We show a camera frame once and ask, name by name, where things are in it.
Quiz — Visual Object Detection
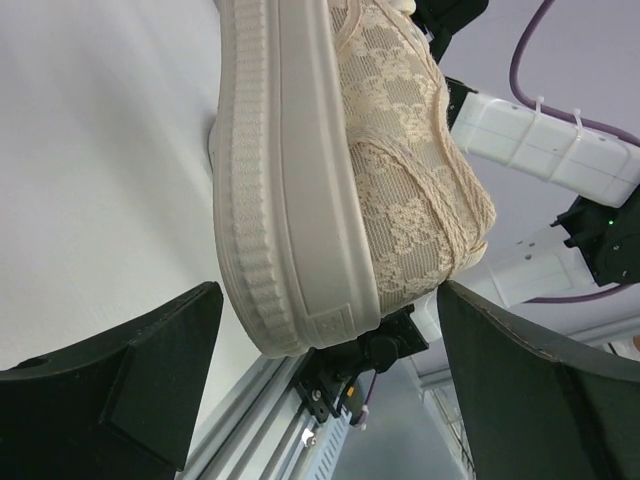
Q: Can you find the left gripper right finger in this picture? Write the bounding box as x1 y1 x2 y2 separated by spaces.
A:
437 281 639 480

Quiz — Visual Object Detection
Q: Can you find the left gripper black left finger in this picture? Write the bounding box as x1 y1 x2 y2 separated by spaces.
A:
1 282 223 479

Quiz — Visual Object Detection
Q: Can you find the beige sneaker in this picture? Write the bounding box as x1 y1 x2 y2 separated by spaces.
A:
209 1 495 358

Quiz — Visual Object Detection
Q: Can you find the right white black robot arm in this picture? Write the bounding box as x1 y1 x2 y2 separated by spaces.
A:
446 1 639 308

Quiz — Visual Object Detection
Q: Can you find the aluminium rail frame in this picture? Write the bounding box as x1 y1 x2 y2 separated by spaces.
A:
182 304 431 480

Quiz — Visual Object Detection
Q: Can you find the perforated grey cable tray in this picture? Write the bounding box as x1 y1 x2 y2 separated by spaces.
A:
301 412 351 480

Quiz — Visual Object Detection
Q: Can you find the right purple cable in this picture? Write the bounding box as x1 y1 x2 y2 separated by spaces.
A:
508 0 640 306

